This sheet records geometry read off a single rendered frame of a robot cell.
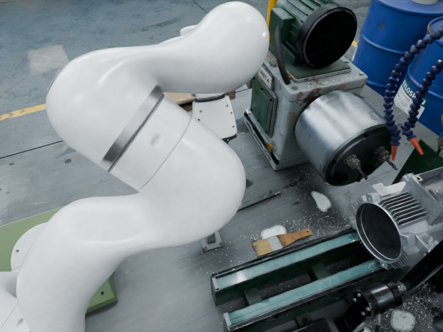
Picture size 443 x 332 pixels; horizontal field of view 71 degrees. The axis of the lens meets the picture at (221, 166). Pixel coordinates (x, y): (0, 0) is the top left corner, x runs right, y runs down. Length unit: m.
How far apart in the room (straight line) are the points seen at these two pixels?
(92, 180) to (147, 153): 0.99
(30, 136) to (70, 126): 2.69
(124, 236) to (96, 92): 0.15
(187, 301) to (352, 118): 0.69
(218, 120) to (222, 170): 0.45
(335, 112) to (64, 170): 1.01
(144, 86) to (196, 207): 0.13
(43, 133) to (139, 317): 2.23
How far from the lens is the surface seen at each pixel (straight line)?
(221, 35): 0.34
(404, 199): 0.86
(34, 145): 2.88
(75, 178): 1.31
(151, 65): 0.31
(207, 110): 0.75
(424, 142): 0.98
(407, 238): 0.82
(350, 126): 0.92
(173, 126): 0.30
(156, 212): 0.33
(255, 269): 0.86
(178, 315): 0.95
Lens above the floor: 1.70
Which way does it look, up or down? 47 degrees down
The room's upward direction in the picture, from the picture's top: straight up
